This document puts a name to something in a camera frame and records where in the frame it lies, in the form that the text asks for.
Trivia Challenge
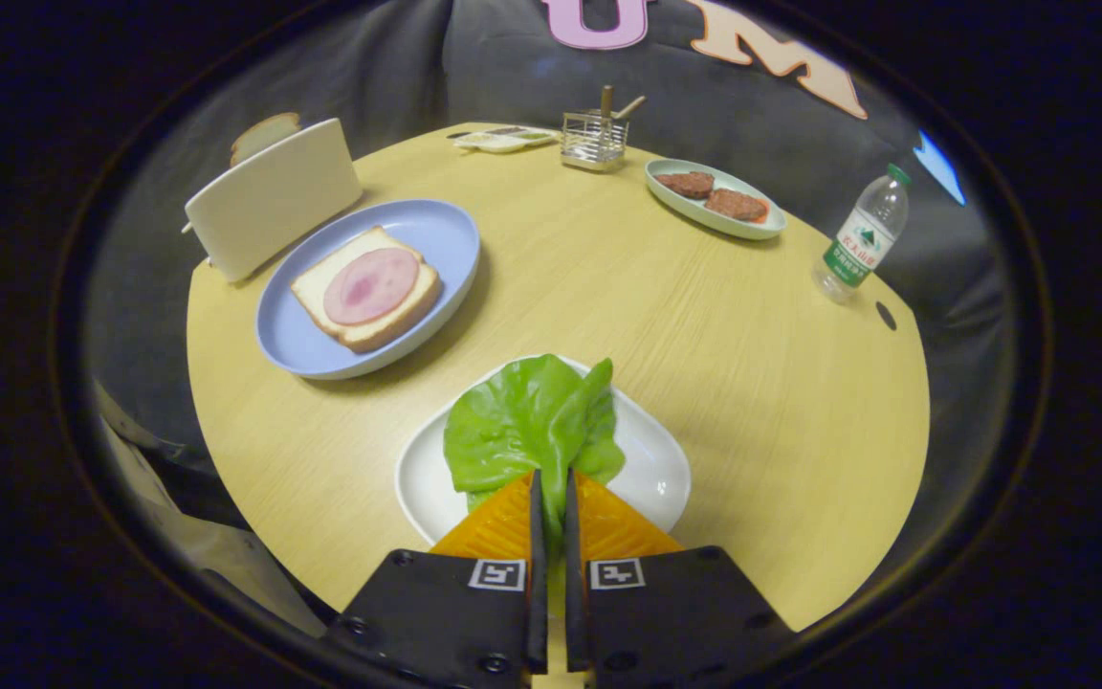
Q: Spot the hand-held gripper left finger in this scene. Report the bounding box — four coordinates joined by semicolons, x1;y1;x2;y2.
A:
326;469;549;689

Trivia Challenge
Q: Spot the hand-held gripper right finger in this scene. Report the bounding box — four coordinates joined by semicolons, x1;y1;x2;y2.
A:
565;467;796;689

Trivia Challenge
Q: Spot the green lettuce leaf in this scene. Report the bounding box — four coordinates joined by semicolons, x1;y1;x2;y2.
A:
443;354;627;575

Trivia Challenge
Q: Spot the white plate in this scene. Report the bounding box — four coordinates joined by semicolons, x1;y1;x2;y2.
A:
395;356;693;546

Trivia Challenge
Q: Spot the white bread slice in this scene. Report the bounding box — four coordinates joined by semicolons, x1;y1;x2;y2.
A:
290;226;443;354

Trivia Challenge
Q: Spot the pink ham slice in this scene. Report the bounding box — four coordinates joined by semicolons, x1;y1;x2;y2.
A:
323;248;420;326

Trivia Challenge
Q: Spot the blue round plate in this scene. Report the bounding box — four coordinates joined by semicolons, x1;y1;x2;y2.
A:
255;199;481;381

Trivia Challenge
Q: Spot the pale green oval plate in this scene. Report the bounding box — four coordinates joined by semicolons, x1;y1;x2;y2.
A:
645;158;788;240

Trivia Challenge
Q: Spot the brown meat patty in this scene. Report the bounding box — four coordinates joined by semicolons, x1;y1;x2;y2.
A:
655;171;716;200
704;188;770;224

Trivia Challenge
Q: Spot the white divided dish with beans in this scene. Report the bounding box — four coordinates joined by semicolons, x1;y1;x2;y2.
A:
447;124;562;154

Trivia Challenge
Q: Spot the clear water bottle green cap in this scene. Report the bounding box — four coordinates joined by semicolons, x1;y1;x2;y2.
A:
811;163;913;305

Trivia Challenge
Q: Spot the cream white toaster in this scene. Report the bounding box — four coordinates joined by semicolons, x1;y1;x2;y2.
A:
181;118;364;283

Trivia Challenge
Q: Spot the toasted bread slice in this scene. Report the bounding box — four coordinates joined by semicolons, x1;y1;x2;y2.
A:
230;112;302;167

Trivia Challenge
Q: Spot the metal wire utensil holder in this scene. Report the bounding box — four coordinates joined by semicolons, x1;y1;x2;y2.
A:
561;112;629;173

